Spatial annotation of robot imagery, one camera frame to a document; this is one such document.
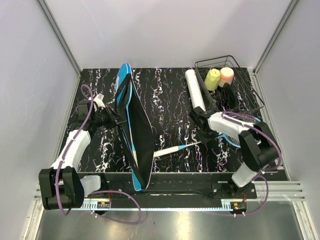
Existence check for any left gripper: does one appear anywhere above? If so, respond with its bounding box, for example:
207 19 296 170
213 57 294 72
91 104 127 130

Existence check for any black bowl in basket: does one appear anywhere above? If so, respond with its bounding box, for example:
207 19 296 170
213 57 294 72
217 83 237 111

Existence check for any pink cup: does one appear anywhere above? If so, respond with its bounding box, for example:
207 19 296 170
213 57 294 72
219 67 235 87

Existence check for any yellow-green cup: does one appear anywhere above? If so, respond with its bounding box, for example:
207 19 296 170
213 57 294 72
204 68 221 91

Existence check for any white shuttlecock tube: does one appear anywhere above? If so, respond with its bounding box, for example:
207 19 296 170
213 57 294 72
185 69 206 111

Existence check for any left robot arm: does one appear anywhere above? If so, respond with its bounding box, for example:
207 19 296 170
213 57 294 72
38 98 126 214

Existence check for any blue badminton racket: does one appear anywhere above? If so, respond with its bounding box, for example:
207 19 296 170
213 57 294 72
132 148 139 168
153 117 261 158

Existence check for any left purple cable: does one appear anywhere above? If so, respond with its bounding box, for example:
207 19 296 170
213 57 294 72
55 84 143 225

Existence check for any blue racket bag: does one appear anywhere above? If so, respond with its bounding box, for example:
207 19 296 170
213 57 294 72
115 63 154 190

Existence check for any black wire basket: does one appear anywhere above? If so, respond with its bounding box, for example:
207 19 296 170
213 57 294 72
194 55 265 116

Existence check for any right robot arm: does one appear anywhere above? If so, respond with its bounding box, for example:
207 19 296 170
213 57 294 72
189 106 283 199

